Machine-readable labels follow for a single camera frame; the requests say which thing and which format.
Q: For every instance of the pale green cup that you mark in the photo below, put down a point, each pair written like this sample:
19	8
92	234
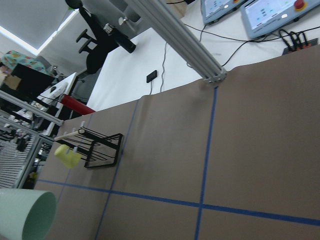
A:
26	214

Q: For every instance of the yellow cup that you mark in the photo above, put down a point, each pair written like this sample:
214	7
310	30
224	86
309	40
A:
67	156

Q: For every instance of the small black box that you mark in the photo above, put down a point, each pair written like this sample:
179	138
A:
151	76

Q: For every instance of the red cylinder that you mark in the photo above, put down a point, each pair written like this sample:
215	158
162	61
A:
76	105

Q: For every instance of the black office chair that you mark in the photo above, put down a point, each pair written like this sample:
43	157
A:
105	40

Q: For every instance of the left teach pendant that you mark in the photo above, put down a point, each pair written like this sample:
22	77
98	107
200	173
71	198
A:
213	10

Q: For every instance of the teach pendant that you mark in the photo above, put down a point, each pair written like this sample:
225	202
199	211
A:
261	17
213	10

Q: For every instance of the right teach pendant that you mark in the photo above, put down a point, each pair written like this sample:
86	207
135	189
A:
261	17

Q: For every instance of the black wire cup rack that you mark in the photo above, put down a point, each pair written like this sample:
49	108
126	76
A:
97	150

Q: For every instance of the aluminium frame post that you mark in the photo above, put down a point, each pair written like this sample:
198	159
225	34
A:
166	23

